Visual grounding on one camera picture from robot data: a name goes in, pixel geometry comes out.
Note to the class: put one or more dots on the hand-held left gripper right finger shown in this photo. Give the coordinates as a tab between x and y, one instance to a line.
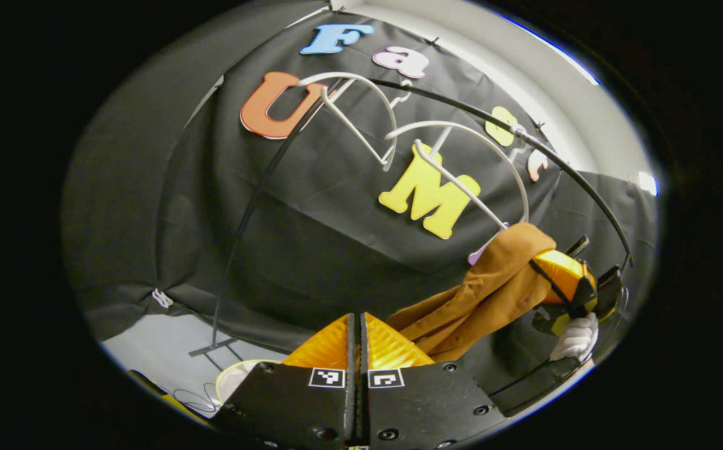
430	400

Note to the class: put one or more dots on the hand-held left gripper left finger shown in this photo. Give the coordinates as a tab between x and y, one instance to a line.
286	406

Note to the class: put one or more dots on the black garment rack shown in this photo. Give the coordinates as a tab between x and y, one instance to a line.
255	206

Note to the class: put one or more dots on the brown shirt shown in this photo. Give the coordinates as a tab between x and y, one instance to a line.
492	294

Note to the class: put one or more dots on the white clothes hanger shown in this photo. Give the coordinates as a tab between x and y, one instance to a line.
361	106
461	169

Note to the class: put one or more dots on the cream laundry hamper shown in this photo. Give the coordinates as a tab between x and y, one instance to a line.
239	378

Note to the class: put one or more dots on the black backdrop cloth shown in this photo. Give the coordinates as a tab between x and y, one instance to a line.
305	237

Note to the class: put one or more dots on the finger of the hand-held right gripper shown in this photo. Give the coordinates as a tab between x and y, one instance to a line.
558	272

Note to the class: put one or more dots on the white cloth tie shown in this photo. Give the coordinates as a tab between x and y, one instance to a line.
162	298

